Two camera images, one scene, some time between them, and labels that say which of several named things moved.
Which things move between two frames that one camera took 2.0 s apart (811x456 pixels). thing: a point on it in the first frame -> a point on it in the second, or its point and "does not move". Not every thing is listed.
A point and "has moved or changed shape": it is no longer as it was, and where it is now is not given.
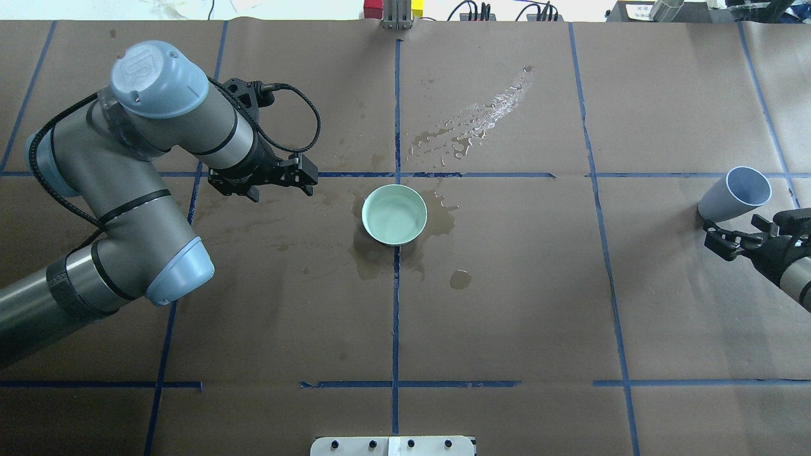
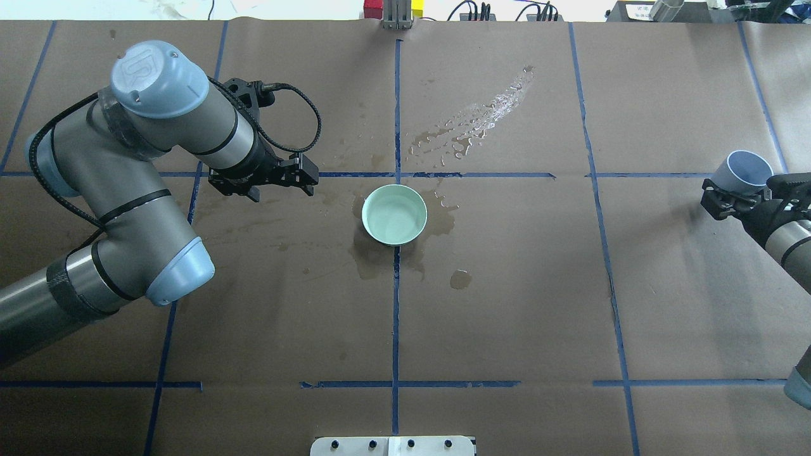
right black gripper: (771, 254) -> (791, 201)
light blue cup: (742, 189) has moved or changed shape
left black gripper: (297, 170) does not move
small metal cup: (665, 11) does not move
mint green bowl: (394, 215) does not move
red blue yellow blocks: (374, 9) does not move
